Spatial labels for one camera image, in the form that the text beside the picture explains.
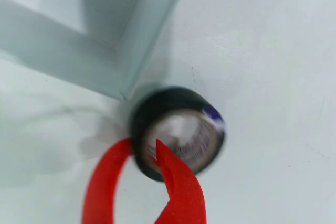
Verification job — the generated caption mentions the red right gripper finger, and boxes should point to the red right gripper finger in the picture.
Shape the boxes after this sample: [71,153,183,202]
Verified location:
[154,138,207,224]

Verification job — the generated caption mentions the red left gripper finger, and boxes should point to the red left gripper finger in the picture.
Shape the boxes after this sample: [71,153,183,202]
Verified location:
[81,138,135,224]

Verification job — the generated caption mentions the black electrical tape roll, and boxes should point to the black electrical tape roll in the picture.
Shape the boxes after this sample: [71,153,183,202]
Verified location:
[130,85,227,183]

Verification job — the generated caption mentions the white cardboard bin box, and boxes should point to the white cardboard bin box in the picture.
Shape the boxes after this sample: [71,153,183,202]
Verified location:
[0,0,194,101]

